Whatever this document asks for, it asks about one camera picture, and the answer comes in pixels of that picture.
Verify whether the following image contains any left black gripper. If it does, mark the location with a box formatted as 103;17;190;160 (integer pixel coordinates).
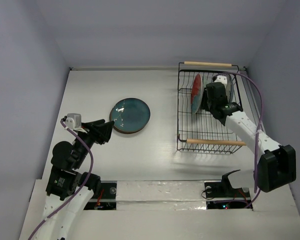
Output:
73;118;114;167

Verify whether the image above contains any grey deer plate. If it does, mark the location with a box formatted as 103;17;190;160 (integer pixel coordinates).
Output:
113;121;146;134

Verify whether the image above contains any dark teal blossom plate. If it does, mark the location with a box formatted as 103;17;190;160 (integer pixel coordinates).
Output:
109;97;151;125

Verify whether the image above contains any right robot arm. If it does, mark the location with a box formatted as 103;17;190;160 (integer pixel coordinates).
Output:
203;81;297;193

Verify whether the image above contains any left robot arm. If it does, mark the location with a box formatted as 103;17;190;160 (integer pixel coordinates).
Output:
34;113;114;240

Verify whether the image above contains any grey tree pattern plate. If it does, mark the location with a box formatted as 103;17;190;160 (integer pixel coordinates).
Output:
225;74;235;103

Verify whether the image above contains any red and teal plate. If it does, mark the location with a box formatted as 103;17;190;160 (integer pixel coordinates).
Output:
190;73;203;114

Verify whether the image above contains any silver foil strip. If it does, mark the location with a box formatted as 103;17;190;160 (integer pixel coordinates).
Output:
115;180;207;211

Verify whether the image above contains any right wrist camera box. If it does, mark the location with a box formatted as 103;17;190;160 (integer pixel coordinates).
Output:
212;75;228;88

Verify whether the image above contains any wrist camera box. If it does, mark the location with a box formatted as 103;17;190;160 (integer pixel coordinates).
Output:
65;113;82;130
212;75;228;88

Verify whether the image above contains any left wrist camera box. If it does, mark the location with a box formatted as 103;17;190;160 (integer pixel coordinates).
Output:
65;113;82;130

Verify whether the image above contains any black wire dish rack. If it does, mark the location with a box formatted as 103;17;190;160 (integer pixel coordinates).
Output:
176;61;245;154

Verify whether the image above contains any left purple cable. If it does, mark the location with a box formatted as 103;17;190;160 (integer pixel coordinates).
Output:
27;117;95;240

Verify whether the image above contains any aluminium rail right side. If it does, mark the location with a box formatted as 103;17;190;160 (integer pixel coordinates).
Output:
240;66;280;178

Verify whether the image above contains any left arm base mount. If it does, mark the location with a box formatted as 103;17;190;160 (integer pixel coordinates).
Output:
84;181;117;211

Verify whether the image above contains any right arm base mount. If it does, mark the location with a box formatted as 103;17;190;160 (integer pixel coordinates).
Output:
201;181;252;210

